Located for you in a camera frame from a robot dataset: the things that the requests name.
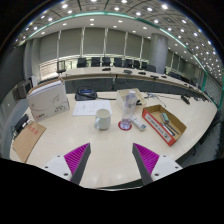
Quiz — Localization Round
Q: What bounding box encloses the flat brown cardboard piece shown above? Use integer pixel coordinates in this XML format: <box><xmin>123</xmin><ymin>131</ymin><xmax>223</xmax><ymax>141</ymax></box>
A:
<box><xmin>11</xmin><ymin>121</ymin><xmax>48</xmax><ymax>164</ymax></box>

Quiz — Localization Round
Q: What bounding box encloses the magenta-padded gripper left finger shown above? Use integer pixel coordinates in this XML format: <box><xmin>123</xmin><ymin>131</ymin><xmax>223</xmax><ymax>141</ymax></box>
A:
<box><xmin>43</xmin><ymin>142</ymin><xmax>92</xmax><ymax>186</ymax></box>

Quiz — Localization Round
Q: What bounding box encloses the small white carton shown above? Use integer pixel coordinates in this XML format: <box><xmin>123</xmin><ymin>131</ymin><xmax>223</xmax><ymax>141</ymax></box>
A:
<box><xmin>130</xmin><ymin>114</ymin><xmax>148</xmax><ymax>132</ymax></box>

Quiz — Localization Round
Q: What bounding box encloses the open red-sided cardboard box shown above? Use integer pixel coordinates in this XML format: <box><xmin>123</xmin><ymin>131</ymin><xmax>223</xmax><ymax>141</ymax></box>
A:
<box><xmin>141</xmin><ymin>104</ymin><xmax>188</xmax><ymax>147</ymax></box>

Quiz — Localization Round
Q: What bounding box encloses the long curved conference desk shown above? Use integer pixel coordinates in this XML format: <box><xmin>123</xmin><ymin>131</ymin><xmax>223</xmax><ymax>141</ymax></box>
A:
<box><xmin>38</xmin><ymin>66</ymin><xmax>208</xmax><ymax>101</ymax></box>

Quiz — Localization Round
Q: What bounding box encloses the large white cardboard box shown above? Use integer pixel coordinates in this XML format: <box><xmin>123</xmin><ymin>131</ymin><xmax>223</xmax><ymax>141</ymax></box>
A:
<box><xmin>26</xmin><ymin>78</ymin><xmax>71</xmax><ymax>123</ymax></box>

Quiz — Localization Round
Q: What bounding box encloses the green item in box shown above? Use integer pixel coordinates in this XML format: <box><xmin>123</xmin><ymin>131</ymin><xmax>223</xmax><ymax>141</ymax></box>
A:
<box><xmin>160</xmin><ymin>112</ymin><xmax>170</xmax><ymax>124</ymax></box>

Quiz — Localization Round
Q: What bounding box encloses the ceiling lights group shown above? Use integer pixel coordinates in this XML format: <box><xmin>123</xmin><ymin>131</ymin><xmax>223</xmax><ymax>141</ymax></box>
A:
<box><xmin>13</xmin><ymin>0</ymin><xmax>224</xmax><ymax>84</ymax></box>

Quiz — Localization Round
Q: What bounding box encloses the black cable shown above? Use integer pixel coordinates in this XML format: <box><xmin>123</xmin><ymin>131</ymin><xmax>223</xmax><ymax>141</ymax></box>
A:
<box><xmin>96</xmin><ymin>95</ymin><xmax>118</xmax><ymax>101</ymax></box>

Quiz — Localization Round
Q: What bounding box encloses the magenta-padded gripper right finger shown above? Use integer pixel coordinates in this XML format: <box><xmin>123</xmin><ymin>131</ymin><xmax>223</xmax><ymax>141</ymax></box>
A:
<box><xmin>132</xmin><ymin>143</ymin><xmax>183</xmax><ymax>186</ymax></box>

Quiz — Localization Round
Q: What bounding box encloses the white printed paper sheet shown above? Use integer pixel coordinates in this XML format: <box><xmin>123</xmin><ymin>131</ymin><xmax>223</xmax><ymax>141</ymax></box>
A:
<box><xmin>72</xmin><ymin>99</ymin><xmax>113</xmax><ymax>117</ymax></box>

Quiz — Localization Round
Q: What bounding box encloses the round grey pillar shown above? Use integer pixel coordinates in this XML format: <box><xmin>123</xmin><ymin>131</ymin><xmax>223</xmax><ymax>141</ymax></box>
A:
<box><xmin>148</xmin><ymin>32</ymin><xmax>169</xmax><ymax>74</ymax></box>

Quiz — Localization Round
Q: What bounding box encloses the flat round red coaster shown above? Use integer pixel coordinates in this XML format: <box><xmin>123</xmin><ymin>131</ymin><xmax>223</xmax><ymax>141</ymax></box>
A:
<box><xmin>117</xmin><ymin>120</ymin><xmax>133</xmax><ymax>132</ymax></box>

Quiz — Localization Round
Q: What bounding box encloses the black office chairs group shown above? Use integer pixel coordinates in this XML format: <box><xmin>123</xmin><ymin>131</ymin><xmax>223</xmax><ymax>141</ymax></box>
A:
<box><xmin>56</xmin><ymin>57</ymin><xmax>158</xmax><ymax>74</ymax></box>

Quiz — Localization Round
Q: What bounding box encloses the white ceramic mug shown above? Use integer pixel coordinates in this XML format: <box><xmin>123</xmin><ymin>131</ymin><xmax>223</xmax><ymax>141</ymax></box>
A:
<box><xmin>93</xmin><ymin>108</ymin><xmax>113</xmax><ymax>131</ymax></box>

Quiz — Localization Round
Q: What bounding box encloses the black box-shaped device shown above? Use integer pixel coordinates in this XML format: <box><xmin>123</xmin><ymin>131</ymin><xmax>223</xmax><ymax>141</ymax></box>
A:
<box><xmin>13</xmin><ymin>113</ymin><xmax>30</xmax><ymax>136</ymax></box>

